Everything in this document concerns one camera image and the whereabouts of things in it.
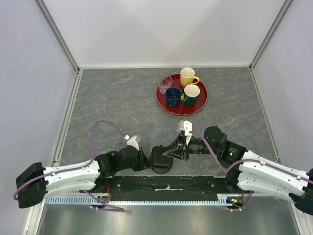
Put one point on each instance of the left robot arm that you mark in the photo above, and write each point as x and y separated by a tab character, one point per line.
37	182

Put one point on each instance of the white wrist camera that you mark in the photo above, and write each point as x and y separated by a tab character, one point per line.
186	127
133	141

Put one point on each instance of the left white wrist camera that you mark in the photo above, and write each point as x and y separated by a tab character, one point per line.
133	141

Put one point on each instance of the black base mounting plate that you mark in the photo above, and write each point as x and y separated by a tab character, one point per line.
164	187

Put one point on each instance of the green mug white interior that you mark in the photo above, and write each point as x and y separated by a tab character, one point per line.
191	94

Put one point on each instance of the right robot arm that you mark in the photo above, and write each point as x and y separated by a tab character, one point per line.
245	170

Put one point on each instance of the clear glass tumbler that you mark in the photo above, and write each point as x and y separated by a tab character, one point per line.
165	84

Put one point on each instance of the yellow mug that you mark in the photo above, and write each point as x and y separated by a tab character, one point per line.
187	77

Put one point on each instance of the black phone stand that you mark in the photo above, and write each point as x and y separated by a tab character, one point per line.
161	171

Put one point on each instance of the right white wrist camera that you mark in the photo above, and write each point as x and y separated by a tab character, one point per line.
186	127

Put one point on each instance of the black smartphone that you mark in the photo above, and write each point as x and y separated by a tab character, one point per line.
158	160

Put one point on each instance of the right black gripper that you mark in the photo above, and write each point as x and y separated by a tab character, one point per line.
180	141

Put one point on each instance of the blue mug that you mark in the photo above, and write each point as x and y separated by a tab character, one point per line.
173	95

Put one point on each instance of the slotted cable duct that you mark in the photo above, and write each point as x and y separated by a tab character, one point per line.
221	200

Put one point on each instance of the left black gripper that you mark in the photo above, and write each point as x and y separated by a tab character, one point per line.
144	162

